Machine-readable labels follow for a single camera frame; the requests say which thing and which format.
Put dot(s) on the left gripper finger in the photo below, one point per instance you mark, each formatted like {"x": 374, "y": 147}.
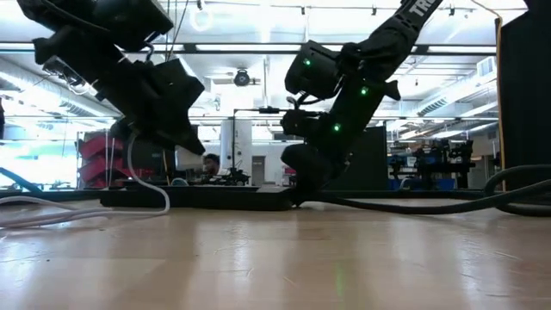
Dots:
{"x": 163, "y": 134}

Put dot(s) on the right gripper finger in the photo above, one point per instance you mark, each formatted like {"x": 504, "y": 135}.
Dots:
{"x": 314, "y": 170}

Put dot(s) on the black power strip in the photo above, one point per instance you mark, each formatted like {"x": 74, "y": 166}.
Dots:
{"x": 193, "y": 198}

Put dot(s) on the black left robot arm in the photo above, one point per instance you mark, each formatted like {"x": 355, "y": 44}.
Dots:
{"x": 77, "y": 47}

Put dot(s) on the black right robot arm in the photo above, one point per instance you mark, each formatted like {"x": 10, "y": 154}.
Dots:
{"x": 387, "y": 39}

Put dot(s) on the black monitor panel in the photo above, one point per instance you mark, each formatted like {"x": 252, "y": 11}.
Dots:
{"x": 150, "y": 165}

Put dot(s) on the black room divider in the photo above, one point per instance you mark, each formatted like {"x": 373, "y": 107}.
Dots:
{"x": 370, "y": 159}

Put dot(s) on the grey door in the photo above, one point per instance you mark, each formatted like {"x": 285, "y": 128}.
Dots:
{"x": 258, "y": 172}

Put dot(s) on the person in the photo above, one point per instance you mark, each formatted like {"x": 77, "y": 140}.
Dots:
{"x": 212, "y": 163}

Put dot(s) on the red storage bins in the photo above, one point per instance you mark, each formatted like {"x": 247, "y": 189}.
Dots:
{"x": 97, "y": 159}

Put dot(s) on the white building column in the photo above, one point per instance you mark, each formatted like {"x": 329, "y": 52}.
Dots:
{"x": 243, "y": 142}

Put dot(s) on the small background robot arms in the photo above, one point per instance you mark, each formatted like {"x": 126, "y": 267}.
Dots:
{"x": 234, "y": 177}

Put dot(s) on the background robot workstation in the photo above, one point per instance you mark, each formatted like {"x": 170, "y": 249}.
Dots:
{"x": 430, "y": 161}

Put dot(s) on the white ceiling air vent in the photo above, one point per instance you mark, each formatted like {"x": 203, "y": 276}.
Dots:
{"x": 486, "y": 69}

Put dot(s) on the black curtain with yellow edge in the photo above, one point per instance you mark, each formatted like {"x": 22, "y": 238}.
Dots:
{"x": 525, "y": 107}

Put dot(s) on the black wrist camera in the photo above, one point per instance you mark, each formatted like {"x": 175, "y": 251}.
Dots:
{"x": 301, "y": 125}

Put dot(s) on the black background rig frame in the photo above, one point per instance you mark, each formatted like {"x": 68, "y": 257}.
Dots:
{"x": 258, "y": 110}

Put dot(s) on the black overhead camera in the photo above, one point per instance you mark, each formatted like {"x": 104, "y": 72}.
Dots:
{"x": 242, "y": 78}

